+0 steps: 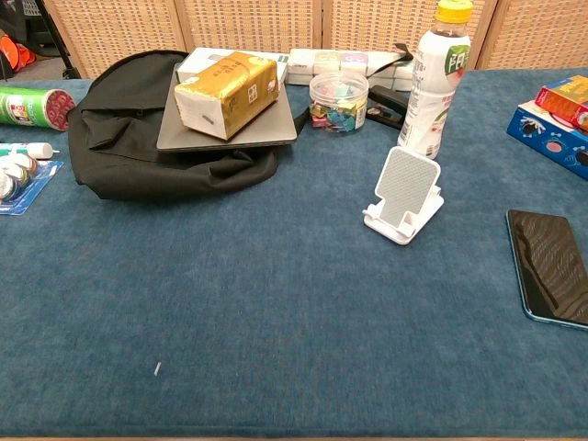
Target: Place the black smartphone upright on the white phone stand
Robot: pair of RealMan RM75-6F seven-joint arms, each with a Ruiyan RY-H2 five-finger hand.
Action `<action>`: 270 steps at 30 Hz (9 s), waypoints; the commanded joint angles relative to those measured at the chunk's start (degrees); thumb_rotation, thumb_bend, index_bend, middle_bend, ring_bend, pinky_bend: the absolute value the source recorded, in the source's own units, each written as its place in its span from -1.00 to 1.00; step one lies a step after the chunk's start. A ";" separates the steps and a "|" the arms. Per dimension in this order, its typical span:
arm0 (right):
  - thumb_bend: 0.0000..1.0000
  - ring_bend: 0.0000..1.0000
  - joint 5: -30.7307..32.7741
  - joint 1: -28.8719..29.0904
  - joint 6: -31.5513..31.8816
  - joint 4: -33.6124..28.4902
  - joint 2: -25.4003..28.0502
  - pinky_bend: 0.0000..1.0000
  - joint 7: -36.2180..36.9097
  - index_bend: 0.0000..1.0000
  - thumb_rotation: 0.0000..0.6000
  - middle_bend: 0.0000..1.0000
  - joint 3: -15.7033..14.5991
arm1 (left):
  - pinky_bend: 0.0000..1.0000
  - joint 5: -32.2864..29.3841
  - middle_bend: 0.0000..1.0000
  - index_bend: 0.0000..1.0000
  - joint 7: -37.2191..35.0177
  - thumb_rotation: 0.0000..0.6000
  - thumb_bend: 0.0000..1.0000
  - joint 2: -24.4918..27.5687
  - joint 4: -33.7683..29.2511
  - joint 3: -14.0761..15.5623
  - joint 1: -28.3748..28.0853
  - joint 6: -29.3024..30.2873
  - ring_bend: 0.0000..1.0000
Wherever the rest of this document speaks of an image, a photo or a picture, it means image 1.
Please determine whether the black smartphone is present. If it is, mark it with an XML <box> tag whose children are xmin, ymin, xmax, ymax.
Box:
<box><xmin>505</xmin><ymin>209</ymin><xmax>588</xmax><ymax>331</ymax></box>

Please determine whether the small white square device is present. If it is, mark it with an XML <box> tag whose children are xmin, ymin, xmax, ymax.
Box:
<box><xmin>361</xmin><ymin>145</ymin><xmax>446</xmax><ymax>244</ymax></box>

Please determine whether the pale plain card box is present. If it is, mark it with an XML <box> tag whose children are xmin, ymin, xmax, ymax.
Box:
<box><xmin>288</xmin><ymin>48</ymin><xmax>318</xmax><ymax>74</ymax></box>
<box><xmin>366</xmin><ymin>51</ymin><xmax>417</xmax><ymax>80</ymax></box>

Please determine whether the card box green print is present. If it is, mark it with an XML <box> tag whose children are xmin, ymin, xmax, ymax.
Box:
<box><xmin>313</xmin><ymin>50</ymin><xmax>344</xmax><ymax>75</ymax></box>

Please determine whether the card box purple print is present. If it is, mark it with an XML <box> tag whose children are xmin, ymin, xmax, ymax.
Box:
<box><xmin>339</xmin><ymin>51</ymin><xmax>369</xmax><ymax>75</ymax></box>

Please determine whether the white usb hub box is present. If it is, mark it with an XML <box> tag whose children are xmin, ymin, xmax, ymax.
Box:
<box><xmin>176</xmin><ymin>47</ymin><xmax>290</xmax><ymax>86</ymax></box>

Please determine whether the white bottle yellow cap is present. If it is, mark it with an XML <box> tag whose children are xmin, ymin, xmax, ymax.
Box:
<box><xmin>397</xmin><ymin>0</ymin><xmax>472</xmax><ymax>161</ymax></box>

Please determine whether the blue box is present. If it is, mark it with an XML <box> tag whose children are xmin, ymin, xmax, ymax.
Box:
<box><xmin>505</xmin><ymin>99</ymin><xmax>588</xmax><ymax>181</ymax></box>

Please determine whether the black tripod stand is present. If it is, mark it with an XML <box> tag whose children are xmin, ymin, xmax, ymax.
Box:
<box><xmin>34</xmin><ymin>0</ymin><xmax>82</xmax><ymax>80</ymax></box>

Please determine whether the orange red small box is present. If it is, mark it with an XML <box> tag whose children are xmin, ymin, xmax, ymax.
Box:
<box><xmin>535</xmin><ymin>75</ymin><xmax>588</xmax><ymax>133</ymax></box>

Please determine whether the blue tablecloth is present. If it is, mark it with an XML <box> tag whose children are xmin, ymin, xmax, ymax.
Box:
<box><xmin>0</xmin><ymin>67</ymin><xmax>588</xmax><ymax>438</ymax></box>

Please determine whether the grey laptop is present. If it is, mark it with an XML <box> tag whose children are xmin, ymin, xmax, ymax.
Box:
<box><xmin>155</xmin><ymin>63</ymin><xmax>300</xmax><ymax>153</ymax></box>

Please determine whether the clear jar of binder clips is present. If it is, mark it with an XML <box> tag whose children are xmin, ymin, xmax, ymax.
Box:
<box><xmin>308</xmin><ymin>71</ymin><xmax>370</xmax><ymax>132</ymax></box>

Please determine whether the gold tissue pack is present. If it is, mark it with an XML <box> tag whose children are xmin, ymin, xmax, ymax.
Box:
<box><xmin>174</xmin><ymin>51</ymin><xmax>280</xmax><ymax>141</ymax></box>

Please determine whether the black stapler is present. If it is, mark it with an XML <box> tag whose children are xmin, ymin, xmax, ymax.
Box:
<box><xmin>367</xmin><ymin>85</ymin><xmax>413</xmax><ymax>131</ymax></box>

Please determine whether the black backpack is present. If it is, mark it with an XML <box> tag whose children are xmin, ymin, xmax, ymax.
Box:
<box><xmin>67</xmin><ymin>49</ymin><xmax>310</xmax><ymax>202</ymax></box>

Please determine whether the wicker folding screen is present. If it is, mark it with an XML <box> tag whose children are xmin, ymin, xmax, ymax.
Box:
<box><xmin>43</xmin><ymin>0</ymin><xmax>588</xmax><ymax>80</ymax></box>

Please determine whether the white glue stick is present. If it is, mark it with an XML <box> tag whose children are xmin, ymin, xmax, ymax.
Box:
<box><xmin>0</xmin><ymin>141</ymin><xmax>60</xmax><ymax>161</ymax></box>

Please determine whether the green chips can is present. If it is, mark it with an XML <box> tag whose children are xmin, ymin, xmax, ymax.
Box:
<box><xmin>0</xmin><ymin>85</ymin><xmax>77</xmax><ymax>132</ymax></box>

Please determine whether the orange object on floor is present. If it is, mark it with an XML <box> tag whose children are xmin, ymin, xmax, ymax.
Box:
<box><xmin>0</xmin><ymin>34</ymin><xmax>37</xmax><ymax>74</ymax></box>

